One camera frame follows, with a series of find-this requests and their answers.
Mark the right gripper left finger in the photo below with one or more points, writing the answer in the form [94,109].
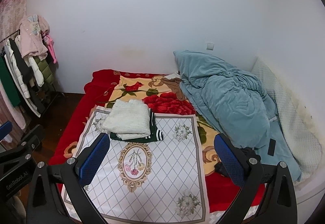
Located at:
[45,204]

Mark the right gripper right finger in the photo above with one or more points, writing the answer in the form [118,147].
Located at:
[278,204]

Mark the white fluffy sweater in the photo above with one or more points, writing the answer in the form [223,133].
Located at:
[128,120]

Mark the clothes rack with garments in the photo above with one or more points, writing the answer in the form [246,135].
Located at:
[27,54]

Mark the black phone on duvet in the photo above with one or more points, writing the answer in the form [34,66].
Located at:
[271,147]

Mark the blue-grey duvet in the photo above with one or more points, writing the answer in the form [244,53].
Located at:
[234,102]

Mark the white textured pillow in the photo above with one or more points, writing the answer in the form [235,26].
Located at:
[304,139]

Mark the white diamond floral cloth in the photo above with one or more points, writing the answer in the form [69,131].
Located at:
[157,182]

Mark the green striped garment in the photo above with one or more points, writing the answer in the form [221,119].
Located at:
[155,134]

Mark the red floral blanket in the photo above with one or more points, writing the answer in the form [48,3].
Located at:
[163,95]

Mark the pink floral curtain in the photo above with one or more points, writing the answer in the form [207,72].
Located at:
[12,12]

